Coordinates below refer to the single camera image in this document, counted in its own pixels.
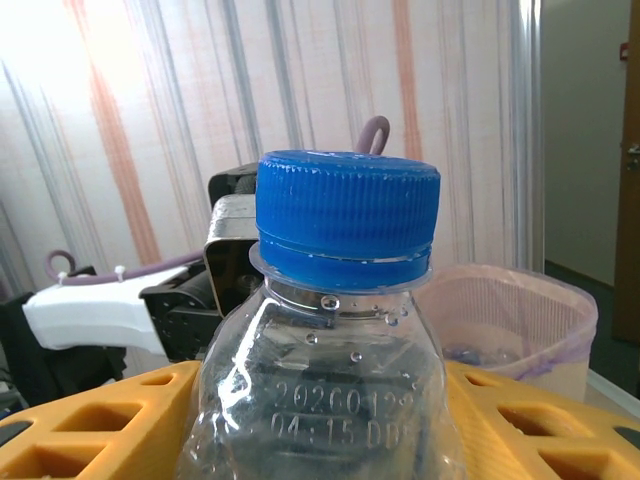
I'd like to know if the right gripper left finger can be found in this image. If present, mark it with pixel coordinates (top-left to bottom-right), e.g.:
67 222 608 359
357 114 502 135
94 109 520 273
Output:
0 360 204 480

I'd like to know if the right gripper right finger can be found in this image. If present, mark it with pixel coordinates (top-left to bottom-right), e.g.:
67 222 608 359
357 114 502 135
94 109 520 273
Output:
444 360 640 480

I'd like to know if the clear bottle wide blue cap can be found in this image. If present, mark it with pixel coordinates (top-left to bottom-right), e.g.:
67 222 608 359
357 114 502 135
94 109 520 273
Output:
174 148 469 480

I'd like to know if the beige bin with pink liner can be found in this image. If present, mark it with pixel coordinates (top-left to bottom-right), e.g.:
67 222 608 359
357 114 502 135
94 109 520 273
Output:
419 263 599 406

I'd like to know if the brown wooden door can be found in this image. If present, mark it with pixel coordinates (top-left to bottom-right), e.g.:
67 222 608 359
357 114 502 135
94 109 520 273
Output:
612 0 640 346

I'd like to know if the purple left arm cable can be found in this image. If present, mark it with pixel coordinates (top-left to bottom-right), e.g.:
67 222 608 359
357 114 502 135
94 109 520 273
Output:
44 115 391 289

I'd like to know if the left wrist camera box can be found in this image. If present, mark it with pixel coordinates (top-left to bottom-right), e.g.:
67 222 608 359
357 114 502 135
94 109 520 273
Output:
202 194 261 319

